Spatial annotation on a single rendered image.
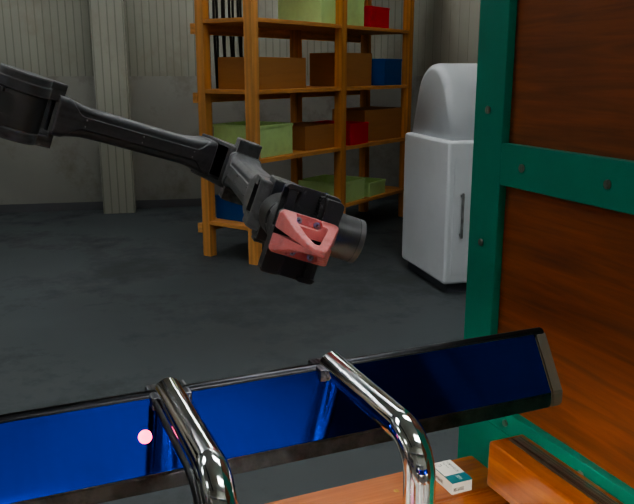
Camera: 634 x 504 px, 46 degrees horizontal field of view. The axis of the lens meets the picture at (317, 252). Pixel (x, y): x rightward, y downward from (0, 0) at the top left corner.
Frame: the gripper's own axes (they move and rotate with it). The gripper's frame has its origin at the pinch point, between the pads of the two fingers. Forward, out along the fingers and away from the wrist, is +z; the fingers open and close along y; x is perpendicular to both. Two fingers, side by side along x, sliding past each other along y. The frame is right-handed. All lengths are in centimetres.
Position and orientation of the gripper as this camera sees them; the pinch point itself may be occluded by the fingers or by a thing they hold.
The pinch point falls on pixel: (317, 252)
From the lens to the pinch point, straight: 75.0
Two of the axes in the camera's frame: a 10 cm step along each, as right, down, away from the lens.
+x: -9.2, -2.7, -2.9
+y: -3.2, 9.3, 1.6
